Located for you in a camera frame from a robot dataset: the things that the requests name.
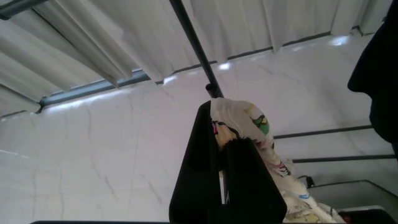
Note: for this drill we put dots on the black short-sleeved shirt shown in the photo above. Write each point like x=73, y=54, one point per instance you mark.
x=382, y=77

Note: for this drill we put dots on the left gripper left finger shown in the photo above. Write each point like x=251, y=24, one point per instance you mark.
x=196, y=174

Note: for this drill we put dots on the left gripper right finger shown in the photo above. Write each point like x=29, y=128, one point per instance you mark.
x=248, y=186

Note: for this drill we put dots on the white curtain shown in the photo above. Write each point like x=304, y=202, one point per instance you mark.
x=248, y=18

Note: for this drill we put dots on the cream printed garment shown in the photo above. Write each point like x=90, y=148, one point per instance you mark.
x=236, y=118

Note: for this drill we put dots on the black clothes rack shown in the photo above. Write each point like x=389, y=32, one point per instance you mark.
x=192, y=37

